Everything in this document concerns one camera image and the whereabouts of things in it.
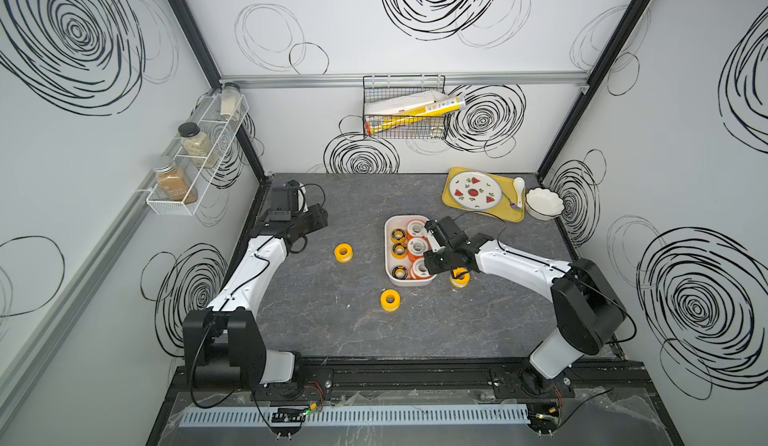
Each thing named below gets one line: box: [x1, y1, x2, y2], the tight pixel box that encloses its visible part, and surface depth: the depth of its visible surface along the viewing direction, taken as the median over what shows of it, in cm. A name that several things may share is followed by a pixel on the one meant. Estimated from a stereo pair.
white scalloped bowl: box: [524, 187, 565, 221], surface depth 112 cm
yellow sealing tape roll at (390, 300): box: [380, 289, 401, 313], surface depth 88 cm
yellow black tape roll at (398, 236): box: [390, 228, 406, 244], surface depth 103 cm
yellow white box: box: [364, 90, 466, 136], surface depth 88 cm
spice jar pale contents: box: [220, 82, 242, 121], surface depth 88 cm
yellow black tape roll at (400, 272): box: [392, 265, 408, 280], surface depth 93 cm
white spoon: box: [513, 176, 525, 208], surface depth 118 cm
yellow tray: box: [442, 167, 526, 223], surface depth 114 cm
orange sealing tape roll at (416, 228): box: [406, 219, 427, 238], surface depth 101 cm
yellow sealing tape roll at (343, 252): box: [334, 242, 353, 263], surface depth 98 cm
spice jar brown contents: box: [154, 162, 198, 204], surface depth 65 cm
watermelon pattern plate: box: [449, 171, 502, 210], surface depth 117 cm
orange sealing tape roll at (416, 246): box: [406, 236, 431, 264], surface depth 96 cm
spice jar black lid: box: [178, 122, 219, 169], surface depth 72 cm
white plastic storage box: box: [384, 215, 437, 287], surface depth 97 cm
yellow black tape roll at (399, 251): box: [391, 243, 408, 260], surface depth 98 cm
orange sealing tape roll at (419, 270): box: [410, 257, 433, 280], surface depth 91 cm
